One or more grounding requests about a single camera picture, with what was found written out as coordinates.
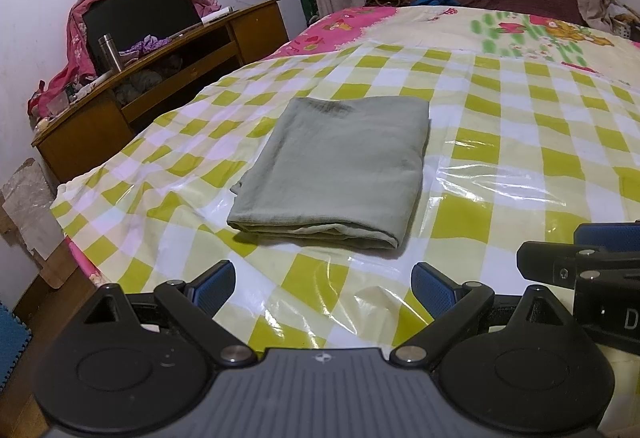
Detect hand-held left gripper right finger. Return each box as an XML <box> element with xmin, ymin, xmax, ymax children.
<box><xmin>389</xmin><ymin>261</ymin><xmax>577</xmax><ymax>367</ymax></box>

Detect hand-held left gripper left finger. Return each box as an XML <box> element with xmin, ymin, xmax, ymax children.
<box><xmin>84</xmin><ymin>260</ymin><xmax>258</xmax><ymax>367</ymax></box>

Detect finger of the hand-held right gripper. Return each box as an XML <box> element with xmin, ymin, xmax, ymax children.
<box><xmin>516</xmin><ymin>241</ymin><xmax>609</xmax><ymax>289</ymax></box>
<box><xmin>573</xmin><ymin>220</ymin><xmax>640</xmax><ymax>253</ymax></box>

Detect grey-green pants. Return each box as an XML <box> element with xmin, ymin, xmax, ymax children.
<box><xmin>226</xmin><ymin>96</ymin><xmax>432</xmax><ymax>250</ymax></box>

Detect green checked plastic sheet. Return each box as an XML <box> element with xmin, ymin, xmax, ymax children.
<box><xmin>50</xmin><ymin>42</ymin><xmax>640</xmax><ymax>354</ymax></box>

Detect cardboard piece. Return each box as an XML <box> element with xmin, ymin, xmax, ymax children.
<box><xmin>0</xmin><ymin>158</ymin><xmax>67</xmax><ymax>289</ymax></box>

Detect blue foam mat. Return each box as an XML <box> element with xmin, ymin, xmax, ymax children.
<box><xmin>0</xmin><ymin>302</ymin><xmax>32</xmax><ymax>391</ymax></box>

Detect white basket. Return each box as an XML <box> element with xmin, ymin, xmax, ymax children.
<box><xmin>606</xmin><ymin>2</ymin><xmax>640</xmax><ymax>39</ymax></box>

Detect grey cloth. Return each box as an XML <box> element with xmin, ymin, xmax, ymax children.
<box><xmin>114</xmin><ymin>68</ymin><xmax>163</xmax><ymax>101</ymax></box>

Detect cartoon printed bed sheet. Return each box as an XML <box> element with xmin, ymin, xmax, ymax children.
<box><xmin>64</xmin><ymin>5</ymin><xmax>640</xmax><ymax>289</ymax></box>

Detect purple cloth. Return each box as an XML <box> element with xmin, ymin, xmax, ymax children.
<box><xmin>120</xmin><ymin>34</ymin><xmax>174</xmax><ymax>57</ymax></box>

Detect steel bottle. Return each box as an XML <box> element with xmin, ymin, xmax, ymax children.
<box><xmin>98</xmin><ymin>34</ymin><xmax>125</xmax><ymax>74</ymax></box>

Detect wooden desk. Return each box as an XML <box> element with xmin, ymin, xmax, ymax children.
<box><xmin>31</xmin><ymin>0</ymin><xmax>292</xmax><ymax>185</ymax></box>

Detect pink floral cloth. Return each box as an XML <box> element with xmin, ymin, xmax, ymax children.
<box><xmin>27</xmin><ymin>0</ymin><xmax>223</xmax><ymax>119</ymax></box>

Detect white paper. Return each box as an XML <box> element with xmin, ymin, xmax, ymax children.
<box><xmin>200</xmin><ymin>6</ymin><xmax>236</xmax><ymax>25</ymax></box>

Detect black monitor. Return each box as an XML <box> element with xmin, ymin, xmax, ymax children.
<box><xmin>81</xmin><ymin>0</ymin><xmax>203</xmax><ymax>69</ymax></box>

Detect green bag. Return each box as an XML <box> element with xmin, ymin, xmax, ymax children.
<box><xmin>299</xmin><ymin>0</ymin><xmax>320</xmax><ymax>27</ymax></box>

